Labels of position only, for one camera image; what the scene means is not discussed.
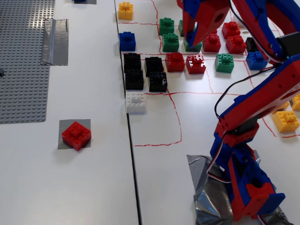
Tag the red fixed gripper jaw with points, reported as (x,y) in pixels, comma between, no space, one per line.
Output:
(202,35)

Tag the grey duct tape strip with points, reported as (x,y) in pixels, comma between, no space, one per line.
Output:
(56,45)

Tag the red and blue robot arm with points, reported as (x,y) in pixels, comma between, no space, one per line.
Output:
(276,89)

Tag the red toy brick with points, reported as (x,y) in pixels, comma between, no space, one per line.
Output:
(76,137)
(211,44)
(196,68)
(231,30)
(175,64)
(236,45)

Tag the crumpled silver duct tape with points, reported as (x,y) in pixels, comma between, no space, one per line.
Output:
(206,205)

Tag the green toy brick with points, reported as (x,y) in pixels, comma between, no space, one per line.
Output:
(180,29)
(170,44)
(197,48)
(224,65)
(166,28)

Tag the red and blue moving gripper jaw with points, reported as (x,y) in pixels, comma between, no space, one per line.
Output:
(188,25)

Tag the red and blue gripper body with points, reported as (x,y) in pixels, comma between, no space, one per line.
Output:
(210,24)

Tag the black toy brick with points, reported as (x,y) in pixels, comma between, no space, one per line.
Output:
(134,81)
(251,44)
(153,65)
(158,83)
(132,62)

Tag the grey studded baseplate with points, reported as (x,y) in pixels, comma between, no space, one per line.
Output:
(18,63)

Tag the white toy brick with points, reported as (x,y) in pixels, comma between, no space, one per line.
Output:
(136,104)

